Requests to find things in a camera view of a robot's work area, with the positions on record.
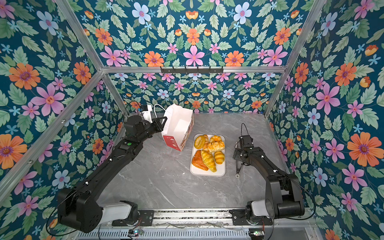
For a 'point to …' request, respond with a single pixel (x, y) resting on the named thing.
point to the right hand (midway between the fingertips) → (242, 156)
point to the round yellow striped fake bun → (215, 138)
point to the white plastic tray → (221, 168)
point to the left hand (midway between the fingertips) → (168, 113)
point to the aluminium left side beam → (50, 137)
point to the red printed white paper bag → (178, 122)
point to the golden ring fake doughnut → (199, 142)
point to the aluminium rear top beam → (129, 69)
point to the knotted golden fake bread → (215, 146)
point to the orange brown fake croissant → (198, 161)
